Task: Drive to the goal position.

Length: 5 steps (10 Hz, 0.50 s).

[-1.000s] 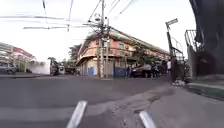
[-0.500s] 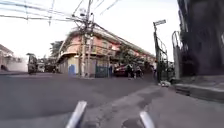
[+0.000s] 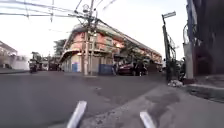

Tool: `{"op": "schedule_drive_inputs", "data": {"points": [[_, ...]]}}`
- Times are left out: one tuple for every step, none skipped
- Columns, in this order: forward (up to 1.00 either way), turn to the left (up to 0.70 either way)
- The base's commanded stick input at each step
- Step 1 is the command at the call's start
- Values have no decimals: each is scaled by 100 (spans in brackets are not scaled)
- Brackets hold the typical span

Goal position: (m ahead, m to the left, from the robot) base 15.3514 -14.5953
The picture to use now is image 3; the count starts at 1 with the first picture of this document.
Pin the dark red car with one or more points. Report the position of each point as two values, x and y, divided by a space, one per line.
131 69

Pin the vehicle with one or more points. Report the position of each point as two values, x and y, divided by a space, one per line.
33 66

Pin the grey concrete post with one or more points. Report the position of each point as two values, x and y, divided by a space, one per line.
189 60

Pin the dark building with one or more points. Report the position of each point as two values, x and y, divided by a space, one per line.
208 36

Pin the grey asphalt road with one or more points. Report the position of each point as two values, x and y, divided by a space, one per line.
50 93

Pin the orange corner building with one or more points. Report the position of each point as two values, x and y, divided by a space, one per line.
103 46

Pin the white wall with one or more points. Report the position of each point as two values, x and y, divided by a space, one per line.
15 63

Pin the robot's own part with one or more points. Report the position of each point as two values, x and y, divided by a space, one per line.
146 120
76 115

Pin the pole with street sign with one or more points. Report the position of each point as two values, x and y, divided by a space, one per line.
166 46

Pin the utility pole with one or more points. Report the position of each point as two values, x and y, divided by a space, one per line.
87 43

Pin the tree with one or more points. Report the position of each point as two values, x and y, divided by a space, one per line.
59 46

